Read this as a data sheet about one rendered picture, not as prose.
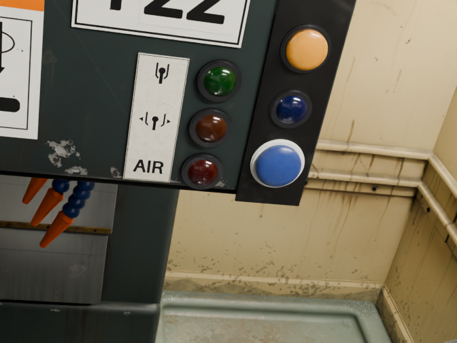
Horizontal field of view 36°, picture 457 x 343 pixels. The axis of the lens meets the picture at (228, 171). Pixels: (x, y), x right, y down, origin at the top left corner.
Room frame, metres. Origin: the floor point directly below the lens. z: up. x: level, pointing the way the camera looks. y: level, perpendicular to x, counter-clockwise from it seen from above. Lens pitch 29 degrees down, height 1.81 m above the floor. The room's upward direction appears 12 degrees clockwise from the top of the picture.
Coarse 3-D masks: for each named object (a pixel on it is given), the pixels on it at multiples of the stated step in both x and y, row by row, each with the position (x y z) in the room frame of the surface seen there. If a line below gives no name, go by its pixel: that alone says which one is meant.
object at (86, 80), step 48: (48, 0) 0.37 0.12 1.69; (48, 48) 0.37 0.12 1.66; (96, 48) 0.38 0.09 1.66; (144, 48) 0.39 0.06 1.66; (192, 48) 0.39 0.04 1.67; (240, 48) 0.40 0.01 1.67; (48, 96) 0.37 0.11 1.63; (96, 96) 0.38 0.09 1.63; (192, 96) 0.39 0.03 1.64; (240, 96) 0.40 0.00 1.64; (0, 144) 0.37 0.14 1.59; (48, 144) 0.37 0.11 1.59; (96, 144) 0.38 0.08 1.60; (192, 144) 0.39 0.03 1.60; (240, 144) 0.40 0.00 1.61
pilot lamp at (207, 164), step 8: (200, 160) 0.39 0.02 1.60; (192, 168) 0.39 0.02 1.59; (200, 168) 0.39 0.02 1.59; (208, 168) 0.39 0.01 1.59; (216, 168) 0.39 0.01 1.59; (192, 176) 0.39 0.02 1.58; (200, 176) 0.39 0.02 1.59; (208, 176) 0.39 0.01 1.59; (216, 176) 0.39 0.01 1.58; (200, 184) 0.39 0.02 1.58
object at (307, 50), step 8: (304, 32) 0.40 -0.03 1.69; (312, 32) 0.40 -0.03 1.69; (296, 40) 0.40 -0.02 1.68; (304, 40) 0.40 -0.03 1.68; (312, 40) 0.40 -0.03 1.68; (320, 40) 0.40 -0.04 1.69; (288, 48) 0.40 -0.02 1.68; (296, 48) 0.40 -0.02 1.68; (304, 48) 0.40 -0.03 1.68; (312, 48) 0.40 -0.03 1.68; (320, 48) 0.40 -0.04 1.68; (288, 56) 0.40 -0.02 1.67; (296, 56) 0.40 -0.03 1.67; (304, 56) 0.40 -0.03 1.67; (312, 56) 0.40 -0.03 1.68; (320, 56) 0.40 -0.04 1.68; (296, 64) 0.40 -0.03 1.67; (304, 64) 0.40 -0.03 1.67; (312, 64) 0.40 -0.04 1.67
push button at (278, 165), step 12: (264, 156) 0.40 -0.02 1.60; (276, 156) 0.40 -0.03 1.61; (288, 156) 0.40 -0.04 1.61; (264, 168) 0.40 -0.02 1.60; (276, 168) 0.40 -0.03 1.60; (288, 168) 0.40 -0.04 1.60; (300, 168) 0.40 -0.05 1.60; (264, 180) 0.40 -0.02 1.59; (276, 180) 0.40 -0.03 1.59; (288, 180) 0.40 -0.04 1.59
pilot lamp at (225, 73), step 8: (208, 72) 0.39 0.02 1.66; (216, 72) 0.39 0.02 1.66; (224, 72) 0.39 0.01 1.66; (232, 72) 0.39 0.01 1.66; (208, 80) 0.39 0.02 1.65; (216, 80) 0.39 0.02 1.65; (224, 80) 0.39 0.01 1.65; (232, 80) 0.39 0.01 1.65; (208, 88) 0.39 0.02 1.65; (216, 88) 0.39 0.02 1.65; (224, 88) 0.39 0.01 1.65; (232, 88) 0.39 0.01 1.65; (216, 96) 0.39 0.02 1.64
